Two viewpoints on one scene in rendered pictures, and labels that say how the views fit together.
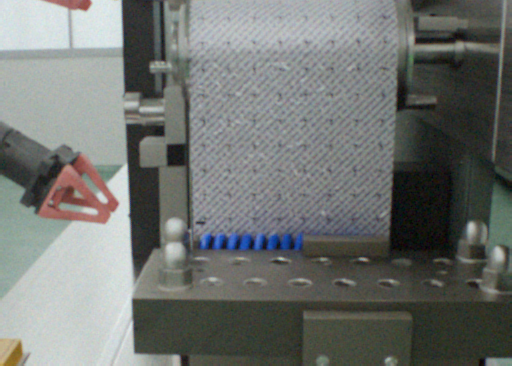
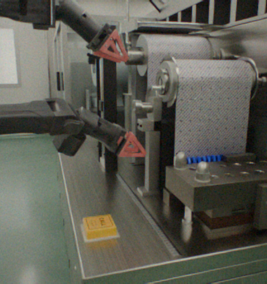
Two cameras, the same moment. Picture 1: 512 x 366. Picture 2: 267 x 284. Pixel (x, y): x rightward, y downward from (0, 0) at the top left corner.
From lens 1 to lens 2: 0.44 m
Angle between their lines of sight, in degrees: 20
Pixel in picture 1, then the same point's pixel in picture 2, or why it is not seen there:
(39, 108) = not seen: outside the picture
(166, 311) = (207, 191)
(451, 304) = not seen: outside the picture
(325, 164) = (224, 126)
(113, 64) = not seen: outside the picture
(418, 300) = not seen: outside the picture
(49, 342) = (115, 214)
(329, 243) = (236, 157)
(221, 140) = (188, 118)
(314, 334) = (266, 193)
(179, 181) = (156, 137)
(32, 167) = (112, 133)
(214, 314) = (225, 189)
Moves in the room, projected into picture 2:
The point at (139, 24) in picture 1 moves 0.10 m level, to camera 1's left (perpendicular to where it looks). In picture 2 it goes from (110, 70) to (83, 70)
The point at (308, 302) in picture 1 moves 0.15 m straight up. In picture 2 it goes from (259, 180) to (265, 117)
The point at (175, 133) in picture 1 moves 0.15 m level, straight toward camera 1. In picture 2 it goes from (157, 116) to (185, 124)
